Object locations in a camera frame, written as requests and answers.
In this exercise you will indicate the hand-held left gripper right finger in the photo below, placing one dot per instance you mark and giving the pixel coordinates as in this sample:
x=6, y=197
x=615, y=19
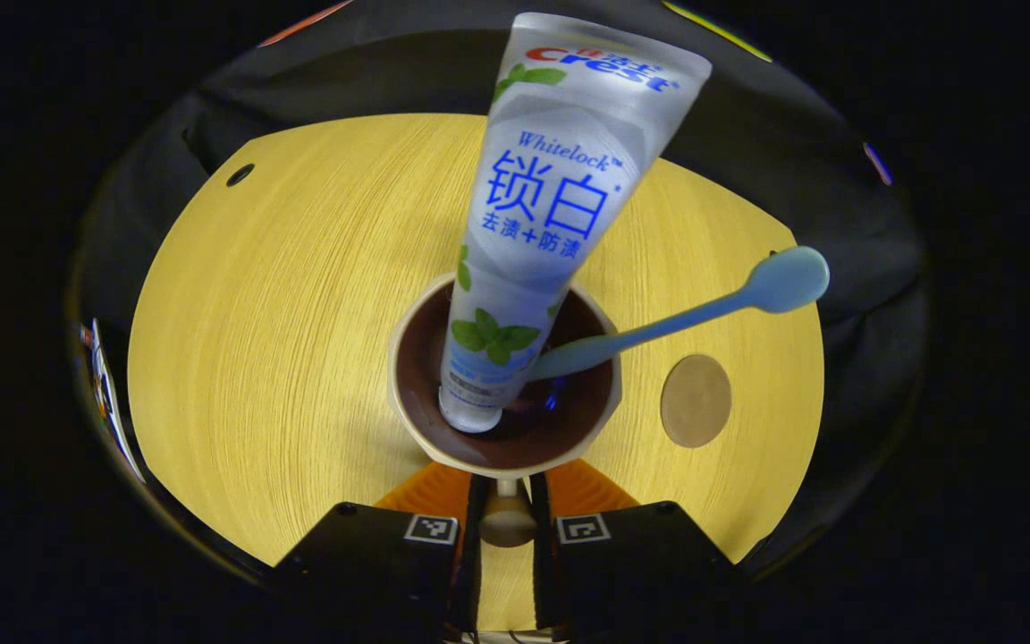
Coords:
x=540, y=555

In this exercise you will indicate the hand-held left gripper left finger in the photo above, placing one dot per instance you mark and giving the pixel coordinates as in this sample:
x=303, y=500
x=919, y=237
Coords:
x=477, y=555

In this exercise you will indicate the beige cup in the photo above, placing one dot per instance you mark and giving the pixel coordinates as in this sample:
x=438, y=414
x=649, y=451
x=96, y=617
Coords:
x=586, y=420

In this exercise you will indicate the round brown coaster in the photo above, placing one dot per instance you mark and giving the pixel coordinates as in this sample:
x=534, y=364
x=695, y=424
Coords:
x=696, y=401

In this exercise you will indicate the light blue toothbrush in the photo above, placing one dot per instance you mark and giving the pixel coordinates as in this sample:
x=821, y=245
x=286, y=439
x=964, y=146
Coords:
x=703, y=313

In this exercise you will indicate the white toothpaste tube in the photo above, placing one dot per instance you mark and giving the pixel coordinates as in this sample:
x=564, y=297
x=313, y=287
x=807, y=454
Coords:
x=560, y=179

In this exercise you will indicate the wooden desktop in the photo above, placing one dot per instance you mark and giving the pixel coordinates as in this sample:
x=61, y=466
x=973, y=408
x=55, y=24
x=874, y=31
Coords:
x=282, y=313

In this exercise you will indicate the white printed board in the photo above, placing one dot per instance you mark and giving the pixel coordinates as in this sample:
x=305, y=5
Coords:
x=108, y=402

